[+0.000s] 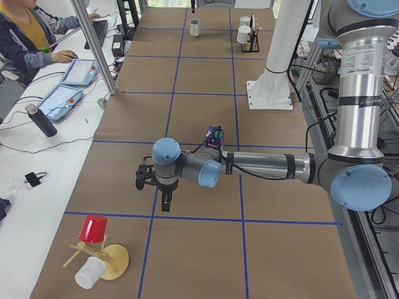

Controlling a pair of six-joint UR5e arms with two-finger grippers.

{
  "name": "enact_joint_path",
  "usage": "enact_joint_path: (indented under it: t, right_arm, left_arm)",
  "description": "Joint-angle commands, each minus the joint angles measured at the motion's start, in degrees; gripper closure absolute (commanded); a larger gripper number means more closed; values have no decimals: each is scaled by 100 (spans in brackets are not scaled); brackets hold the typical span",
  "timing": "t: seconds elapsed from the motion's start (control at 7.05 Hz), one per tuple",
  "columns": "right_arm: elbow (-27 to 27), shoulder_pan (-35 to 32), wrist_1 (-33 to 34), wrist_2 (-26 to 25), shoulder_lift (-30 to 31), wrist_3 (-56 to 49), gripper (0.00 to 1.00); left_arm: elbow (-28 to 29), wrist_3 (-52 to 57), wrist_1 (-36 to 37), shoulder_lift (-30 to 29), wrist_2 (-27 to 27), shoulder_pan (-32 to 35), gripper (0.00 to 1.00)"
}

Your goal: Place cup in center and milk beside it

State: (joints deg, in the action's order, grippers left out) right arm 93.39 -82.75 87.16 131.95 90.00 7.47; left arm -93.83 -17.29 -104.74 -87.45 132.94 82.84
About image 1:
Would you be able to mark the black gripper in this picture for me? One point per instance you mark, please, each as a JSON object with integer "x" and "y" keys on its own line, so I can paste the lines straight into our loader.
{"x": 164, "y": 190}

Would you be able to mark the purple milk carton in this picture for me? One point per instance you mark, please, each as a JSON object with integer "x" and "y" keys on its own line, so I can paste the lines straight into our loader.
{"x": 214, "y": 138}

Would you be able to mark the grey white cup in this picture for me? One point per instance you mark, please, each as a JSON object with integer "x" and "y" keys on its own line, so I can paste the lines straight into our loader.
{"x": 194, "y": 27}

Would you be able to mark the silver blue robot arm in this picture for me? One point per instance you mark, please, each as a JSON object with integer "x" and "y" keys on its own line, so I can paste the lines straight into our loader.
{"x": 352, "y": 170}

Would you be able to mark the wooden cup tree stand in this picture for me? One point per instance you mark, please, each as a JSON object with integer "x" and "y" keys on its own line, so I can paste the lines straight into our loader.
{"x": 115, "y": 257}

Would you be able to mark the red plastic cup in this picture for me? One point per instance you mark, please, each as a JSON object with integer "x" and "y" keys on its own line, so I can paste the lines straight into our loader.
{"x": 93, "y": 229}

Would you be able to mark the white cup on wooden stand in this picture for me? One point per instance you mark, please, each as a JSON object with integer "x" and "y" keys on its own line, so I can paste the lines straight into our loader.
{"x": 90, "y": 272}

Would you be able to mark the white cup on rack front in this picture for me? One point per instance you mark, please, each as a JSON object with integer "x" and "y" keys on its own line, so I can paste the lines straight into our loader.
{"x": 243, "y": 35}

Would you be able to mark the white cup on rack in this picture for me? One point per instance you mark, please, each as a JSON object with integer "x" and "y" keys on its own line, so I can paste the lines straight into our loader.
{"x": 244, "y": 21}
{"x": 243, "y": 35}

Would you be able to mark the white cup on rack rear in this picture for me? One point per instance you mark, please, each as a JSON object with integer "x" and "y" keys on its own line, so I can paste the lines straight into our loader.
{"x": 244, "y": 21}

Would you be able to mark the small black clip device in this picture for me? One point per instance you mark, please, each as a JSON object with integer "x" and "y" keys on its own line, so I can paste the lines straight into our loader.
{"x": 35, "y": 179}

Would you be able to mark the black water bottle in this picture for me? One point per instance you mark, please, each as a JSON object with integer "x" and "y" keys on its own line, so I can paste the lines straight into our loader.
{"x": 41, "y": 121}

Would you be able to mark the near blue teach pendant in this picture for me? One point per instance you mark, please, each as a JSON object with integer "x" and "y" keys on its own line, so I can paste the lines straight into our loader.
{"x": 57, "y": 104}

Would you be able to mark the blue teach pendant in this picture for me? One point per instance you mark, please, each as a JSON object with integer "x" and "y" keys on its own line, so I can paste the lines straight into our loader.
{"x": 80, "y": 73}
{"x": 57, "y": 104}

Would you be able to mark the far blue teach pendant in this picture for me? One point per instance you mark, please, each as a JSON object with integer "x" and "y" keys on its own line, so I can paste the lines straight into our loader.
{"x": 80, "y": 73}

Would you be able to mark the black power adapter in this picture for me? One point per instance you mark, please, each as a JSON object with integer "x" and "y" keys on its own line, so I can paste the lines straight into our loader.
{"x": 118, "y": 45}

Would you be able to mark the black keyboard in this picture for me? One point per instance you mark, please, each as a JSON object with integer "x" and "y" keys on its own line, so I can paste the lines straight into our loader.
{"x": 100, "y": 28}

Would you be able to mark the seated person in jacket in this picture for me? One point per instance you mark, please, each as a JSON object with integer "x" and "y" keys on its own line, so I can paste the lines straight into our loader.
{"x": 28, "y": 37}

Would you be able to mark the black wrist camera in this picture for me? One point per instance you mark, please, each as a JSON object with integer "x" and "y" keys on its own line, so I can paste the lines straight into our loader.
{"x": 145, "y": 174}

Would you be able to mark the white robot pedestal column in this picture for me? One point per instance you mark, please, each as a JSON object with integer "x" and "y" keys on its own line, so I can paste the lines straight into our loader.
{"x": 271, "y": 90}

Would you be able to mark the aluminium frame post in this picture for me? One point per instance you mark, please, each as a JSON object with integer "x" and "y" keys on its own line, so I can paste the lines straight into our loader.
{"x": 91, "y": 37}

